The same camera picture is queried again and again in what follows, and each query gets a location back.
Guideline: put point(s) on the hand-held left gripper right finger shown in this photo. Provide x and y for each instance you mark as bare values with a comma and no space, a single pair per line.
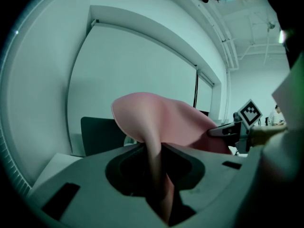
213,186

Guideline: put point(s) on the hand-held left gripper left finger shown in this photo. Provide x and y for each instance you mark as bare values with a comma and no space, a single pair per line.
95,186

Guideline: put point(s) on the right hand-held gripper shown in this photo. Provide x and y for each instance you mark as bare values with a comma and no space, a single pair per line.
249,114

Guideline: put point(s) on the red mouse pad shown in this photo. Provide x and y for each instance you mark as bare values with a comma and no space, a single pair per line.
154,117

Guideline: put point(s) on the person's right forearm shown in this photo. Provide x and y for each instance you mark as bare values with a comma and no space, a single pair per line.
261,134

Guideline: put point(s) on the white ceiling pipes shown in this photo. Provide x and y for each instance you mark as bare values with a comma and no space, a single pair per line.
230,46

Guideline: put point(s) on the white roller blind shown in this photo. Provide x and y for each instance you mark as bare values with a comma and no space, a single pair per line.
133,65

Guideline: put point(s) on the person's black clothing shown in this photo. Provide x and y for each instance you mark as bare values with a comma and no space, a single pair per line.
289,6

